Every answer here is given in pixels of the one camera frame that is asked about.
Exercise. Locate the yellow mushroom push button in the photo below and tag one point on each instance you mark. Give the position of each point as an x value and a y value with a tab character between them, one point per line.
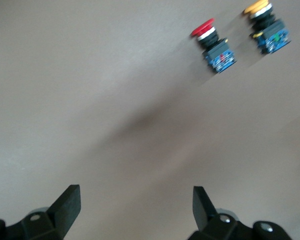
272	37

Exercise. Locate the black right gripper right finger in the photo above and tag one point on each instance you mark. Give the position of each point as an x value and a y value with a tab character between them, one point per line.
202	210

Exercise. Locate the red mushroom push button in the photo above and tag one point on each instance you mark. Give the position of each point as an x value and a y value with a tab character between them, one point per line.
218	53

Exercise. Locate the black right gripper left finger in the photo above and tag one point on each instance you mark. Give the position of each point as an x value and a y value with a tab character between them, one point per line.
67	207

